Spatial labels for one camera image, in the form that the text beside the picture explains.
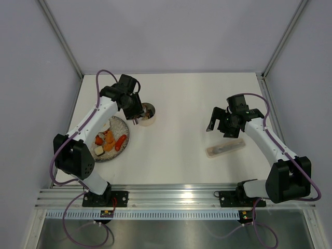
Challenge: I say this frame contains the grey speckled plate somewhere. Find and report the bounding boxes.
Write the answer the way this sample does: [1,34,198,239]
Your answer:
[90,116,130,162]

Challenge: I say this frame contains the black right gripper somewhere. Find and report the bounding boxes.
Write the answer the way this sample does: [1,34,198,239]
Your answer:
[206,107,240,139]

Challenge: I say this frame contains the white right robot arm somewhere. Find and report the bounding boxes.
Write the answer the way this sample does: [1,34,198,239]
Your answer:
[206,94,312,205]

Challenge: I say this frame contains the small red tomato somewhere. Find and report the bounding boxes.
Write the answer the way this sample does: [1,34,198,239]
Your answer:
[95,136,103,146]

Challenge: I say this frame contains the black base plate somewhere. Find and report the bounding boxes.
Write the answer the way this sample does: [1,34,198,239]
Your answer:
[213,190,258,208]
[82,191,129,208]

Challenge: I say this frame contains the white black sushi cube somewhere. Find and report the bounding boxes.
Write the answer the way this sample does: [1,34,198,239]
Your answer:
[94,146,105,157]

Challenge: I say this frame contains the round steel bowl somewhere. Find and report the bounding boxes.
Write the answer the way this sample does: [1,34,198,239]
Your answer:
[139,103,156,127]

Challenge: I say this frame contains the clear cutlery case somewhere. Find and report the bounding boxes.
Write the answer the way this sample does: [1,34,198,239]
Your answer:
[205,139,246,158]

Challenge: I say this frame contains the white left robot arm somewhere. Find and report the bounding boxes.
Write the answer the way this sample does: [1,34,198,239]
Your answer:
[49,74,145,207]

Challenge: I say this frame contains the metal tongs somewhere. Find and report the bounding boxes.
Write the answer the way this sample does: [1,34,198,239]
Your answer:
[132,103,148,125]

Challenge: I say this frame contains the orange fried chicken piece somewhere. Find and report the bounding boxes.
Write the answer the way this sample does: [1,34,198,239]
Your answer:
[103,130,116,152]

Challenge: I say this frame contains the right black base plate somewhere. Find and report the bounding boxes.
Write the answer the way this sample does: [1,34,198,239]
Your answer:
[213,190,258,208]

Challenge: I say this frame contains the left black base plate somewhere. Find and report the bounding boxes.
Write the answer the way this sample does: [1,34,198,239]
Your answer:
[82,191,129,208]

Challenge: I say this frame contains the red sausage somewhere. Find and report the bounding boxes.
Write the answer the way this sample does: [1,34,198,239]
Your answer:
[115,134,127,151]

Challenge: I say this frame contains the white slotted cable duct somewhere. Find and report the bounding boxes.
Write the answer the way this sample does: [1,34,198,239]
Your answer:
[46,210,240,220]

